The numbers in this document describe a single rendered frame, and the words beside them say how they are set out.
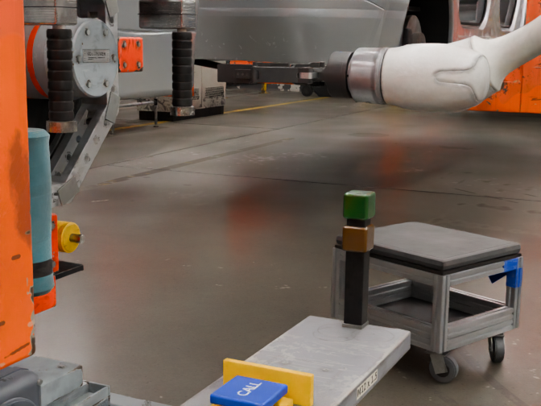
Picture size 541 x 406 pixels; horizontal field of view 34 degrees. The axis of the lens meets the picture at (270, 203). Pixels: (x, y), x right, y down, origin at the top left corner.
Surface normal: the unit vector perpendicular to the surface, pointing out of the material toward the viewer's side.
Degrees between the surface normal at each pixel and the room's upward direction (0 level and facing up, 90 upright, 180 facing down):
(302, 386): 90
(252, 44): 110
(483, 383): 0
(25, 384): 68
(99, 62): 90
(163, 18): 90
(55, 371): 0
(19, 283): 90
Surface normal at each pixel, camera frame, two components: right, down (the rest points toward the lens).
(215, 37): -0.36, 0.50
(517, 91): -0.43, 0.16
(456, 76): -0.21, 0.07
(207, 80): 0.91, 0.09
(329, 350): 0.01, -0.98
